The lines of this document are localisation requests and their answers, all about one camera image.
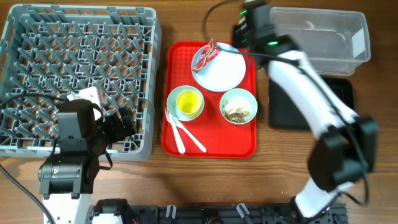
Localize red snack wrapper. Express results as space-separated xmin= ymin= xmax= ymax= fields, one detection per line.
xmin=192 ymin=39 xmax=221 ymax=73

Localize yellow plastic cup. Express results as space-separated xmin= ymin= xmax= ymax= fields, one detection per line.
xmin=176 ymin=90 xmax=202 ymax=118

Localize green bowl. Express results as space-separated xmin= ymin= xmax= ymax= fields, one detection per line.
xmin=220 ymin=88 xmax=258 ymax=124

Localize rice and food scraps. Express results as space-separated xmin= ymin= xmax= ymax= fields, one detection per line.
xmin=221 ymin=96 xmax=251 ymax=123

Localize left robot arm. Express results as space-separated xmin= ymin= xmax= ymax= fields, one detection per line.
xmin=38 ymin=99 xmax=136 ymax=223

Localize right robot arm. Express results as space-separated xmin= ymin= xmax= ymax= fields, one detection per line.
xmin=238 ymin=1 xmax=378 ymax=223

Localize black waste tray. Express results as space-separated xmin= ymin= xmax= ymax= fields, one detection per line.
xmin=268 ymin=77 xmax=354 ymax=131

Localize grey dishwasher rack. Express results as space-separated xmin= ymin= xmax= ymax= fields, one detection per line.
xmin=1 ymin=4 xmax=162 ymax=161

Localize light blue plate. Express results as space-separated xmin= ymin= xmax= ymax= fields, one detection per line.
xmin=192 ymin=42 xmax=246 ymax=92

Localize white plastic spoon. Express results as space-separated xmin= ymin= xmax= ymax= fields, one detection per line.
xmin=171 ymin=116 xmax=207 ymax=152

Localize white plastic fork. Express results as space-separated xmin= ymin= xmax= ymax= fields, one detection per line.
xmin=165 ymin=108 xmax=185 ymax=154

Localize light blue bowl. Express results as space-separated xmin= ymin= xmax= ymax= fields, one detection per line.
xmin=167 ymin=85 xmax=205 ymax=121

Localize clear plastic bin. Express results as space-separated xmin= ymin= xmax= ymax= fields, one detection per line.
xmin=270 ymin=7 xmax=371 ymax=76

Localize red serving tray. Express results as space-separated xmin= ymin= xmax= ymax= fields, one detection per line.
xmin=162 ymin=41 xmax=257 ymax=159

